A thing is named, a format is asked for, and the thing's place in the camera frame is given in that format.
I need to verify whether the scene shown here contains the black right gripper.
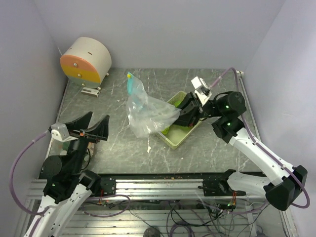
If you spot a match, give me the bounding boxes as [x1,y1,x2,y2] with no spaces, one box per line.
[162,91,224,128]

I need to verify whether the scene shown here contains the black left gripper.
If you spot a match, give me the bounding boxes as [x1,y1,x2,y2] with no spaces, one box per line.
[63,111,109,173]

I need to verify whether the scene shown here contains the clear blue-zipper plastic bag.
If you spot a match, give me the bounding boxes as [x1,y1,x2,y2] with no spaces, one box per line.
[126,73,181,138]

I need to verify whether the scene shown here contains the green custard apple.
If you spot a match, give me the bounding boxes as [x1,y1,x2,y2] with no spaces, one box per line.
[161,127,170,135]

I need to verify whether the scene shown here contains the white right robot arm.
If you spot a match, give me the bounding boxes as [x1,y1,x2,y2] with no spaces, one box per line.
[175,91,308,211]

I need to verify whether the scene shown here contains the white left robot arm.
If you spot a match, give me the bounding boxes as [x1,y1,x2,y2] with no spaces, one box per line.
[25,112,110,237]

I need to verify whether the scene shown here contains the pale green plastic basket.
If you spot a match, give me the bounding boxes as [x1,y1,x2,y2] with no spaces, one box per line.
[156,91,202,150]

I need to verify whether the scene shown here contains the round cream drawer cabinet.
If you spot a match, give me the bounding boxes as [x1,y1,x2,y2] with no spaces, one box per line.
[60,37,112,89]

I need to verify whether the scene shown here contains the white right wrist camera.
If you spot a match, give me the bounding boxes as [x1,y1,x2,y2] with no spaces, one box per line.
[191,77,212,107]

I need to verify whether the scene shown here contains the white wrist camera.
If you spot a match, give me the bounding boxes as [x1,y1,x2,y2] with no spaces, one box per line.
[50,122,71,142]
[191,77,212,107]

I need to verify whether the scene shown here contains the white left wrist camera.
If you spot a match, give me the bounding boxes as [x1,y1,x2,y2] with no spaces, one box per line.
[50,122,71,142]

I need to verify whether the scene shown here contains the small white metal bracket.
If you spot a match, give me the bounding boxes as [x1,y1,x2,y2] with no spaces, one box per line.
[81,87,100,97]

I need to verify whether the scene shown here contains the aluminium rail base frame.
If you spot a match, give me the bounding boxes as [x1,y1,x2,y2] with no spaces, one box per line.
[27,172,287,200]

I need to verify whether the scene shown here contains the loose cables under table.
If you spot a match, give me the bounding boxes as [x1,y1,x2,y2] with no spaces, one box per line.
[81,192,275,237]

